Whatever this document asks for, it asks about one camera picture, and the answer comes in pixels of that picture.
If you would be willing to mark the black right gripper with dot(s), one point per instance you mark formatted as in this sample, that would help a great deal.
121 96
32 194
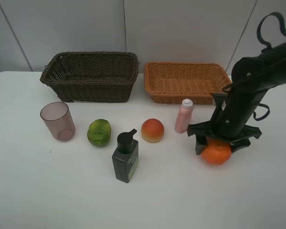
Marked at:
228 121

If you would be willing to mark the orange mandarin fruit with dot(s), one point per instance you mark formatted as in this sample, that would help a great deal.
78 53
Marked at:
216 152

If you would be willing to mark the pink lotion bottle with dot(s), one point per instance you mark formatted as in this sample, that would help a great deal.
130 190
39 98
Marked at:
184 116

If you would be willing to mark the red yellow peach fruit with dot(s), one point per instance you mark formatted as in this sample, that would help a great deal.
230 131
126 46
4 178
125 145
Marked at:
152 130

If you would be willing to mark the black pump soap bottle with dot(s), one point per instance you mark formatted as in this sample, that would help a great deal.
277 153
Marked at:
126 156

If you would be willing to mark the translucent purple plastic cup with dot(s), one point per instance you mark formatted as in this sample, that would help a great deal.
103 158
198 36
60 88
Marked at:
58 120

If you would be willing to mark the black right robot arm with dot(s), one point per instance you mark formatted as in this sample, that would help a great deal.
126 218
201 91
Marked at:
251 79

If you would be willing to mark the orange wicker basket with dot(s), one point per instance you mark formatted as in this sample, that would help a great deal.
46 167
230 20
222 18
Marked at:
172 82

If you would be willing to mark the green lime fruit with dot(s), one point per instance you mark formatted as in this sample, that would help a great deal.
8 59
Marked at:
99 132

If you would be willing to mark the dark brown wicker basket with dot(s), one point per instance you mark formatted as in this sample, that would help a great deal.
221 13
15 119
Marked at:
101 77

